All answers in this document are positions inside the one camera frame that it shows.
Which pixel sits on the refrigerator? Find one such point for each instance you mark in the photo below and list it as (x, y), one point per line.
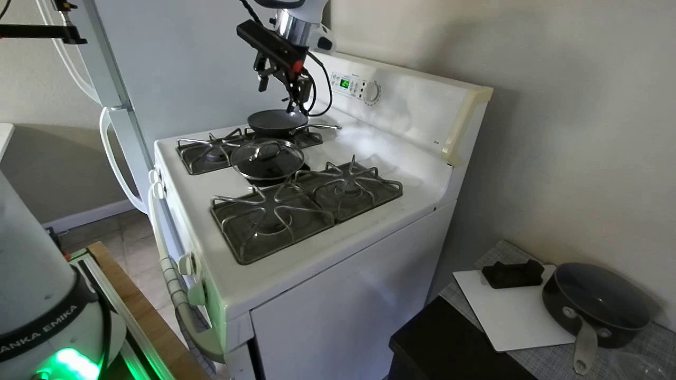
(190, 64)

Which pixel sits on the small black flat object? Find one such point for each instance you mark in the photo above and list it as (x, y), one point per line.
(511, 275)

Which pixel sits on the black box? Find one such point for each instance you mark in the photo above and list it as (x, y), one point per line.
(451, 344)

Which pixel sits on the white gas stove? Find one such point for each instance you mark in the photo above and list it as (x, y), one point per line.
(338, 303)

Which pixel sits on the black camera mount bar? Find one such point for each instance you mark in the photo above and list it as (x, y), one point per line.
(42, 33)

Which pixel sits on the aluminium rail frame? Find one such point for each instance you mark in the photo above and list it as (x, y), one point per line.
(122, 330)

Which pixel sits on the white rectangular board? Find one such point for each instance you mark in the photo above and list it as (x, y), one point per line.
(514, 318)

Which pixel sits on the wooden board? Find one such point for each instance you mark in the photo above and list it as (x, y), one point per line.
(140, 318)

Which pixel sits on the black gripper red ring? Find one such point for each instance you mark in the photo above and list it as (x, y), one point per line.
(288, 75)

